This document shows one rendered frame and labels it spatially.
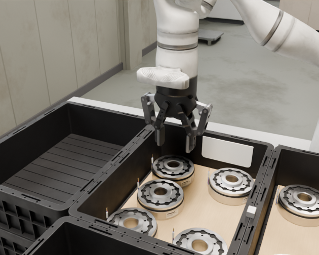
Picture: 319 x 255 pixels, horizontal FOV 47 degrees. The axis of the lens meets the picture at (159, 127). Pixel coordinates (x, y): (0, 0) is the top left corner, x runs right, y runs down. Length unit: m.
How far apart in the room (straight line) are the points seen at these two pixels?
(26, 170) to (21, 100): 1.95
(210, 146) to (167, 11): 0.42
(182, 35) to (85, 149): 0.54
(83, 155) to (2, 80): 1.81
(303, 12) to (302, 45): 4.96
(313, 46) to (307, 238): 0.45
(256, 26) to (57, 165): 0.60
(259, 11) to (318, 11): 4.99
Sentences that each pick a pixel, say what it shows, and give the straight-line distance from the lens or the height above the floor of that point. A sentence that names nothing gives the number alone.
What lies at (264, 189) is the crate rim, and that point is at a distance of 0.74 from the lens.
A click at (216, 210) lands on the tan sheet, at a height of 0.83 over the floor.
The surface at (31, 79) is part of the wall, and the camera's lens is 2.98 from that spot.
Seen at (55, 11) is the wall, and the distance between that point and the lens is 3.15.
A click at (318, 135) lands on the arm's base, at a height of 0.89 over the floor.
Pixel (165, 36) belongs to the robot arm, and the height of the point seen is 1.22.
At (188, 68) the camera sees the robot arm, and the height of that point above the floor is 1.16.
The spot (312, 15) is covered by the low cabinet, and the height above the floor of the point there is 0.30.
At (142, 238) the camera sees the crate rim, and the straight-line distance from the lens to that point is 0.62.
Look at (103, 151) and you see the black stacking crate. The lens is 1.03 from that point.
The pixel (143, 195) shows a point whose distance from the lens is 0.81.
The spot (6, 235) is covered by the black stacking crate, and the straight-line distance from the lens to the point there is 0.86.
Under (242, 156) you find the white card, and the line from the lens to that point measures 0.91.
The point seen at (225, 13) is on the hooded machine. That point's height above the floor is 0.17.
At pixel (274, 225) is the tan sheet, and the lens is 0.82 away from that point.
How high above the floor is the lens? 1.37
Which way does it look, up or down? 28 degrees down
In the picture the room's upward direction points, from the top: straight up
